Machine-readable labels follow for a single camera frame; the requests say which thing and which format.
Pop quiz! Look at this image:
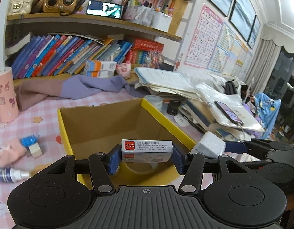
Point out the blue packet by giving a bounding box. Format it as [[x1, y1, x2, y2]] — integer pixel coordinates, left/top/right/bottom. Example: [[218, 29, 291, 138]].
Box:
[[20, 134, 39, 148]]

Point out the smartphone on shelf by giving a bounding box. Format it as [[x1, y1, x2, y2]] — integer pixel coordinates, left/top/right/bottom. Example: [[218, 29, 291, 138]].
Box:
[[86, 1, 123, 20]]

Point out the orange white medicine box upper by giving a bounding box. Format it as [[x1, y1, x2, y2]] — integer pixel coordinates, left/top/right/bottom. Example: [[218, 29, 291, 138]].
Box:
[[85, 60, 117, 72]]

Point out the yellow cardboard box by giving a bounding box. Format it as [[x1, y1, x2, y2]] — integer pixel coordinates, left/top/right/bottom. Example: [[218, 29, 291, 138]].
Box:
[[57, 99, 196, 187]]

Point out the orange white medicine box lower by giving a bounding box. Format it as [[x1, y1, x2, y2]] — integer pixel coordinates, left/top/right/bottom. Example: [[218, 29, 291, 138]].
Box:
[[83, 68, 115, 78]]

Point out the pink pig plush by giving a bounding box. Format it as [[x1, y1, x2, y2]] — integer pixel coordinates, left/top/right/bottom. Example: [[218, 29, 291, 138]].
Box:
[[116, 61, 131, 79]]

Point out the smartphone on papers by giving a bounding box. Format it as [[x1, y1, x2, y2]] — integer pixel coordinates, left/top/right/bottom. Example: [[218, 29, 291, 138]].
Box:
[[215, 101, 244, 126]]

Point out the cream quilted handbag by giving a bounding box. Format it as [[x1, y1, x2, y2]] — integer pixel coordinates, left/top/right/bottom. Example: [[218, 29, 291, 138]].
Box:
[[8, 0, 33, 15]]

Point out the gold retro radio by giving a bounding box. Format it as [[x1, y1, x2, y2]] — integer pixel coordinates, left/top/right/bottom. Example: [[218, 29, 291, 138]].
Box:
[[42, 0, 77, 14]]

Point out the blue white spray bottle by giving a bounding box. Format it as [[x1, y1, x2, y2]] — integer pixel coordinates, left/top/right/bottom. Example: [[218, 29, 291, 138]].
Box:
[[0, 168, 31, 183]]

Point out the stack of papers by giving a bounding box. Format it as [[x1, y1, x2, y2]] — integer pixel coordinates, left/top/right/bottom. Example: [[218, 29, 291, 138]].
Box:
[[134, 67, 199, 100]]

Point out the red dictionary book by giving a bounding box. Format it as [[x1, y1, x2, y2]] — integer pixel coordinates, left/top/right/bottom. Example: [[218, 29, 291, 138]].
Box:
[[128, 37, 164, 52]]

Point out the mauve and purple cloth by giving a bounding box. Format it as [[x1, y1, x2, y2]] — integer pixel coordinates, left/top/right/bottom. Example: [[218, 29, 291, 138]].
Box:
[[7, 74, 147, 111]]

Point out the red white staples box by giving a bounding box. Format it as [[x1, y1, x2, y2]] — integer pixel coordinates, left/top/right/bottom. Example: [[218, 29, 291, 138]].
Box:
[[121, 139, 173, 163]]

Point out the pink plush glove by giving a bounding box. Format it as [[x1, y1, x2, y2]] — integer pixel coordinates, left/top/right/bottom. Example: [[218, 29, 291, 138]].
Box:
[[0, 138, 27, 168]]

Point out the pink cylindrical lamp base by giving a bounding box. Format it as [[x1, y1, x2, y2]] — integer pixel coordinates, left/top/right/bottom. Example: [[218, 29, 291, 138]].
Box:
[[0, 67, 19, 123]]

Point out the white power adapter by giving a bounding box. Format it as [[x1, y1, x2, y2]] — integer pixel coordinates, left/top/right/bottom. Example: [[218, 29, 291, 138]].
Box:
[[190, 131, 226, 159]]

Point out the alphabet wall poster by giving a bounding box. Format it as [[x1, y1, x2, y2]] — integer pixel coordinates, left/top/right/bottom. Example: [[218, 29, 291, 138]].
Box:
[[185, 4, 223, 68]]

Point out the orange white medicine box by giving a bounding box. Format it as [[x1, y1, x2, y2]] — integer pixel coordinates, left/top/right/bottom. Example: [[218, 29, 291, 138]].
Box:
[[85, 60, 117, 72], [83, 68, 115, 78]]

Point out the small white tape roll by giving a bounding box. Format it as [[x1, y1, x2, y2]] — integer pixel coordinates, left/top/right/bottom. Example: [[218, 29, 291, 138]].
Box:
[[28, 142, 42, 159]]

